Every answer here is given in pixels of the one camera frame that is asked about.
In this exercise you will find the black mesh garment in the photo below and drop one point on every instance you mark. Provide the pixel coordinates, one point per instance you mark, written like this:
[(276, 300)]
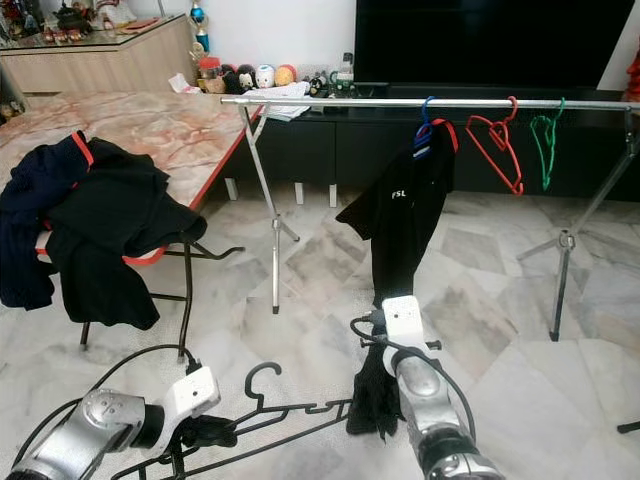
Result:
[(370, 400)]

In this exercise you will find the dark grey plastic hanger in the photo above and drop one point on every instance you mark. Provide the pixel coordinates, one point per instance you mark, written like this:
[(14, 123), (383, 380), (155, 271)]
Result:
[(263, 365)]

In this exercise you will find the navy garment with orange stripe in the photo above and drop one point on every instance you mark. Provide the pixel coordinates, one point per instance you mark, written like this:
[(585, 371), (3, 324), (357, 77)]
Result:
[(25, 250)]

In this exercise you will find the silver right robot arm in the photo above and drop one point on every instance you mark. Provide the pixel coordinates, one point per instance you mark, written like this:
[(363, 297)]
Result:
[(430, 400)]

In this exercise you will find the blue plastic hanger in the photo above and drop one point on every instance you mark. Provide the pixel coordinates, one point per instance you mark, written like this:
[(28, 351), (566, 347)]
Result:
[(423, 142)]

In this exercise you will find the red plastic hanger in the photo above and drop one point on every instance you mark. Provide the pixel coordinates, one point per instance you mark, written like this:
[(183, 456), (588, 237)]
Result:
[(492, 157)]

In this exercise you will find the green plastic hanger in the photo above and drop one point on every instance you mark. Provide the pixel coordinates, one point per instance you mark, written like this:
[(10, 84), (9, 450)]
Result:
[(548, 180)]

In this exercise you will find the black polo shirt FSL print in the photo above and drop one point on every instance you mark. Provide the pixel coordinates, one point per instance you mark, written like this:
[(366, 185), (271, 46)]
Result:
[(400, 230)]

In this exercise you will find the black TV cabinet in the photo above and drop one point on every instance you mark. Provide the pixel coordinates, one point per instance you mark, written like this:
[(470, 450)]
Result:
[(310, 150)]

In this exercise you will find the plain black garment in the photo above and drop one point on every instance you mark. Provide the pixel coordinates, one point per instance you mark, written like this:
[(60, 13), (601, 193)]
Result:
[(120, 230)]

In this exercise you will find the white paper stack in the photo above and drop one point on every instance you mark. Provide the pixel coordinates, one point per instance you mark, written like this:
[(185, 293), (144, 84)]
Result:
[(280, 98)]

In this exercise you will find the clear plastic bottle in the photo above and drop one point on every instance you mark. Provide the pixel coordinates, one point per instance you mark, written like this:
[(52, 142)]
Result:
[(348, 67)]

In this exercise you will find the orange round toy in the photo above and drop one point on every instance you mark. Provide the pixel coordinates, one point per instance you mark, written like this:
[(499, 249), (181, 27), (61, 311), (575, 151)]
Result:
[(285, 76)]

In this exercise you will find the white round toy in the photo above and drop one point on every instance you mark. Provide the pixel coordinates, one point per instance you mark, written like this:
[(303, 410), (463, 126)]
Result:
[(264, 77)]

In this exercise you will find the black round toy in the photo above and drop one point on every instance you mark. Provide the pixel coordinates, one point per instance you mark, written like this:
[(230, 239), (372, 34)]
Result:
[(231, 80), (247, 79)]

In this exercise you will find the marble-pattern folding table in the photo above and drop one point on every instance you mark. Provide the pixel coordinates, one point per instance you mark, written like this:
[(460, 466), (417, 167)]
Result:
[(160, 130)]

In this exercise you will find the jar with red lid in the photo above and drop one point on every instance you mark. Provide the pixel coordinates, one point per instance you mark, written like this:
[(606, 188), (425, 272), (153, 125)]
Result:
[(210, 76)]

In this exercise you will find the pink white tissue pack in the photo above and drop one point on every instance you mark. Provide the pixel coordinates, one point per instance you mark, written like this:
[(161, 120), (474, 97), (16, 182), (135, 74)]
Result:
[(184, 85)]

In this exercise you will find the black flat television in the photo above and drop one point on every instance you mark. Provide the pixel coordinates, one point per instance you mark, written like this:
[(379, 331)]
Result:
[(490, 45)]

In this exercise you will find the blue and gold ornament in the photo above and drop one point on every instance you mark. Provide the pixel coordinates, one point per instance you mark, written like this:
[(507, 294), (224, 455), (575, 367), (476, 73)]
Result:
[(198, 14)]

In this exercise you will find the red seated figurine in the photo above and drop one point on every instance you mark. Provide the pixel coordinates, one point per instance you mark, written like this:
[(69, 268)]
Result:
[(634, 75)]

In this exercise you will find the light wooden sideboard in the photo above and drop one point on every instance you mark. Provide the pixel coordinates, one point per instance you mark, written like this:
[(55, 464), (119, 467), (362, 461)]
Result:
[(100, 68)]

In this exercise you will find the white ceramic figurine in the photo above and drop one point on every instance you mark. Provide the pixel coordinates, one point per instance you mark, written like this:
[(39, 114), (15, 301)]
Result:
[(115, 10)]

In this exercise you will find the dark teapot ornament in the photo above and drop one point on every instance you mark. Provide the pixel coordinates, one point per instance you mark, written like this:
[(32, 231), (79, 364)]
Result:
[(75, 17)]

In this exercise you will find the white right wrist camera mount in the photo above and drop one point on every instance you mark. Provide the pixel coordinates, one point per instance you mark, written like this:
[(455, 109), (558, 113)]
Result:
[(401, 322)]

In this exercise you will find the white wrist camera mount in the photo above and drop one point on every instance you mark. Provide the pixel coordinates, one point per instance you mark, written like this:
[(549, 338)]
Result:
[(193, 392), (401, 322)]

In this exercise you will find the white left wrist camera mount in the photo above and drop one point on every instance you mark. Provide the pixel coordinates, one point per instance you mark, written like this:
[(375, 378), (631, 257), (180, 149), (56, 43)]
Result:
[(193, 392)]

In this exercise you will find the silver metal clothes rail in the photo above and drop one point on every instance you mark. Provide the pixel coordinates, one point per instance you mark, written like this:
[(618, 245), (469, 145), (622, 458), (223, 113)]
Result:
[(330, 101)]

